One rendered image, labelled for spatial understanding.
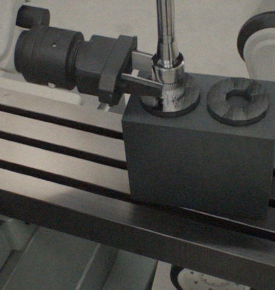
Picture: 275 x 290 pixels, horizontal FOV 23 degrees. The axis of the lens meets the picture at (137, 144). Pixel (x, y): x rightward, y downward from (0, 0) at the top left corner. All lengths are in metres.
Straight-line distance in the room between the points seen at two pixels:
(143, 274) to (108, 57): 1.03
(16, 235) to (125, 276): 0.69
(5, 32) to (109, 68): 0.16
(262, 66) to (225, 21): 1.73
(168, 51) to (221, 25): 2.06
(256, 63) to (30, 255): 0.58
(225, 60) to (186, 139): 1.84
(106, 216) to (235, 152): 0.25
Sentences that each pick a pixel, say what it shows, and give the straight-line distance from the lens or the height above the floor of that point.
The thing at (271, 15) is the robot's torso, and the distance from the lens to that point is 1.25.
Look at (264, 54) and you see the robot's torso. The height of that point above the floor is 1.01.
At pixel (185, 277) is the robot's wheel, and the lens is 1.55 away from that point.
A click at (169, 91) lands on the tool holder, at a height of 1.16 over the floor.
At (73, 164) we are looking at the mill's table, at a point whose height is 0.94.
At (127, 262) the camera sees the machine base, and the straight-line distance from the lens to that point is 1.92.
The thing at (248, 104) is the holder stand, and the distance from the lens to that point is 0.96.
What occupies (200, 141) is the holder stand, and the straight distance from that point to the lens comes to 0.96.
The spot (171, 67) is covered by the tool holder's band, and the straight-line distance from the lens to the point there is 0.93.
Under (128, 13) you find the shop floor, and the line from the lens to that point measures 3.06.
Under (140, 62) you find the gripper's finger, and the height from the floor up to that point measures 1.17.
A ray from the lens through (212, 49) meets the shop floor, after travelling 2.84.
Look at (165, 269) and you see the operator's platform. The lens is 1.66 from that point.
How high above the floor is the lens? 1.81
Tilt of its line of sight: 47 degrees down
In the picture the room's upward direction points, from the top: 6 degrees counter-clockwise
